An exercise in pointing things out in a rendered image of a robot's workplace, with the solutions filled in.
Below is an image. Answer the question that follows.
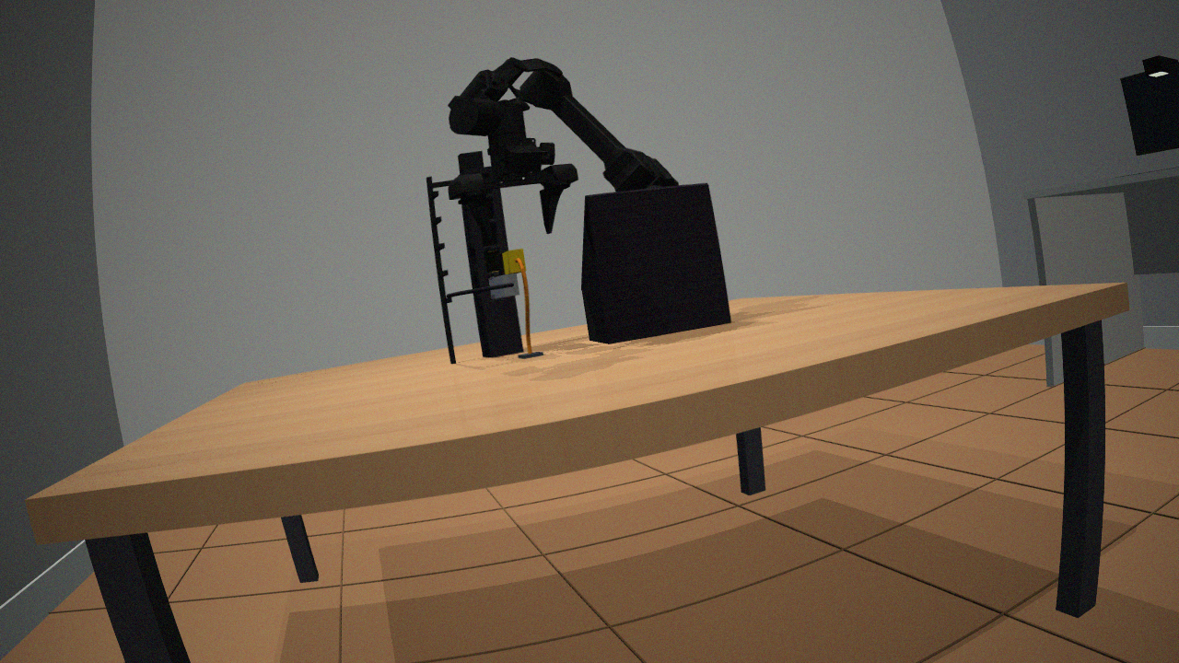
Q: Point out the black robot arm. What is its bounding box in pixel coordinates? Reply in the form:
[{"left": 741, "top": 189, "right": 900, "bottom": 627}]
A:
[{"left": 449, "top": 57, "right": 679, "bottom": 192}]

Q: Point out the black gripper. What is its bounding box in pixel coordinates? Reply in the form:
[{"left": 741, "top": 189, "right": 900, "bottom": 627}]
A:
[{"left": 448, "top": 133, "right": 578, "bottom": 242}]

